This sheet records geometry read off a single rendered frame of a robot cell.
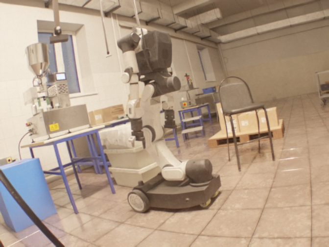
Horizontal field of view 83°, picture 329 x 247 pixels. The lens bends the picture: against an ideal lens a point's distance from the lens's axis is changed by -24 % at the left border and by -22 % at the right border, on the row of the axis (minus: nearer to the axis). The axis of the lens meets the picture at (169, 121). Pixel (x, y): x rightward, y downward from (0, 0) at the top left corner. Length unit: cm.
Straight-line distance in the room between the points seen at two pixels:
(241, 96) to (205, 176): 126
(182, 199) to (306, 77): 1019
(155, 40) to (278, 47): 1005
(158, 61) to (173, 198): 100
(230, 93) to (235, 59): 920
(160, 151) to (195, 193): 45
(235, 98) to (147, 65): 127
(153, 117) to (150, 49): 53
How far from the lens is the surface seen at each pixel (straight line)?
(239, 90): 273
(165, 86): 172
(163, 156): 186
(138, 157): 239
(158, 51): 173
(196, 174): 173
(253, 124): 360
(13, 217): 233
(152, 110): 183
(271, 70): 1145
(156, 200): 184
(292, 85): 1138
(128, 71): 165
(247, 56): 1170
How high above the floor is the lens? 80
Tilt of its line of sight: 4 degrees down
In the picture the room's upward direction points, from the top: 13 degrees counter-clockwise
